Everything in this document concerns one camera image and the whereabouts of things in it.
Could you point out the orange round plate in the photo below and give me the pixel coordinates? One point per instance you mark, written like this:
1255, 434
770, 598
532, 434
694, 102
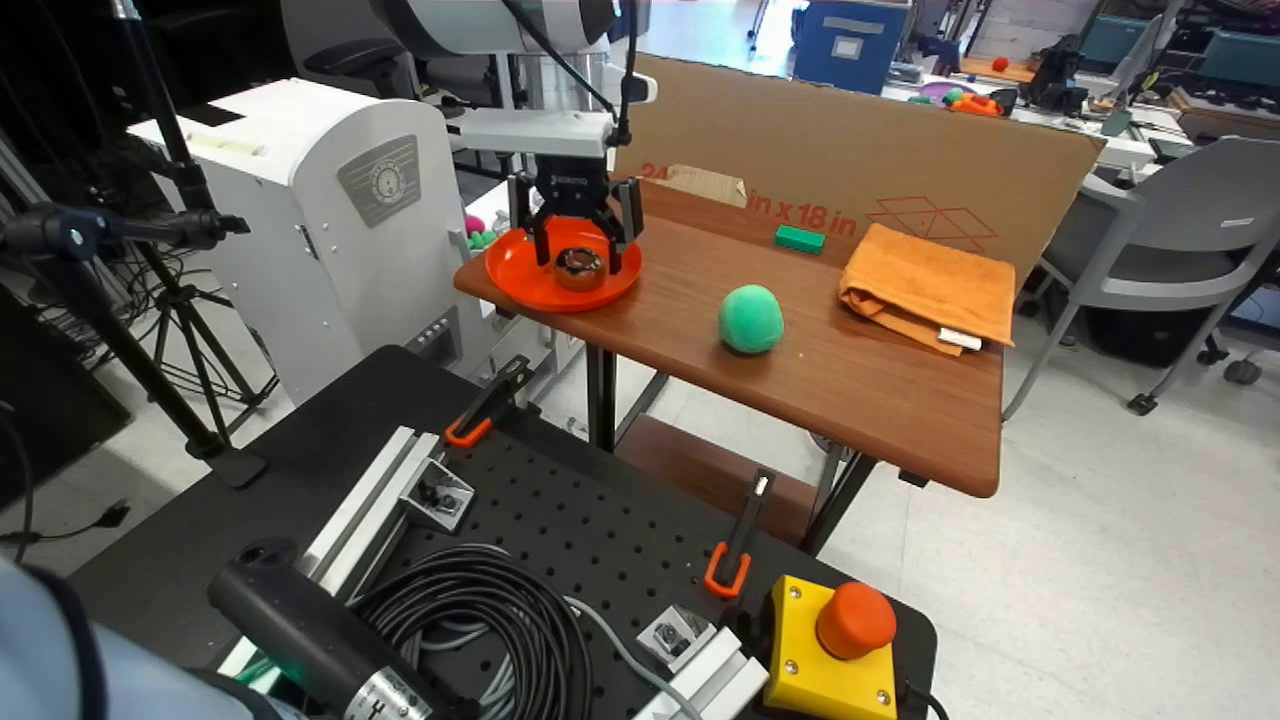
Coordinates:
512, 274

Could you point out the light blue fabric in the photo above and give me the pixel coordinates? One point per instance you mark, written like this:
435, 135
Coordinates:
81, 667

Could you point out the black perforated workbench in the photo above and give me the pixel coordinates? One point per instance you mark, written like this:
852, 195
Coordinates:
585, 513

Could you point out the green foam ball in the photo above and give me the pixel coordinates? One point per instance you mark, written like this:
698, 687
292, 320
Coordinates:
753, 320

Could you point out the brown cardboard sheet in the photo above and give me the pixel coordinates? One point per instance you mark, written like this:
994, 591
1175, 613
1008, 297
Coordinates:
904, 163

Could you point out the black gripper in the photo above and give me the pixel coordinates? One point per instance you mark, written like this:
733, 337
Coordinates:
573, 184

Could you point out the yellow emergency stop button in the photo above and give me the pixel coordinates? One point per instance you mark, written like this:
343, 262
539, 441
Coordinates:
826, 667

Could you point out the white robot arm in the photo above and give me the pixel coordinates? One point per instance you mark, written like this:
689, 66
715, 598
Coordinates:
532, 131

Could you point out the folded orange cloth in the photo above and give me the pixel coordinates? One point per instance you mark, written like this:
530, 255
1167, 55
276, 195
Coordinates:
927, 287

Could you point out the black cylindrical camera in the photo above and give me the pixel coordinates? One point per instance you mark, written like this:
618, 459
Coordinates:
301, 633

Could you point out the small brown donut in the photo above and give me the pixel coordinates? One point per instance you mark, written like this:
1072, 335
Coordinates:
579, 271

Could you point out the wooden top table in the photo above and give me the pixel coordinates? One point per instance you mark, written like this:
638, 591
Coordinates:
852, 383

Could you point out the aluminium extrusion bar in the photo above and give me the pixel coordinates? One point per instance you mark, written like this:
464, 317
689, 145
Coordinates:
715, 681
366, 513

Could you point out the grey office chair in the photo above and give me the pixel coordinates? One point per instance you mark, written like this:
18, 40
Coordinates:
1201, 221

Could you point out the white machine cabinet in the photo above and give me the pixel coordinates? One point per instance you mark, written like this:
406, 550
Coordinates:
292, 255

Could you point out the blue storage box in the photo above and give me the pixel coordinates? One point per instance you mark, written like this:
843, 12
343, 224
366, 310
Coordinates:
850, 40

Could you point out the small green block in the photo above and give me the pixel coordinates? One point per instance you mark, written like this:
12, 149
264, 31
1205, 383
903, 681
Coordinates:
802, 243

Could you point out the black camera tripod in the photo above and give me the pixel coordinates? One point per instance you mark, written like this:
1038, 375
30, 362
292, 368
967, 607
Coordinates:
81, 229

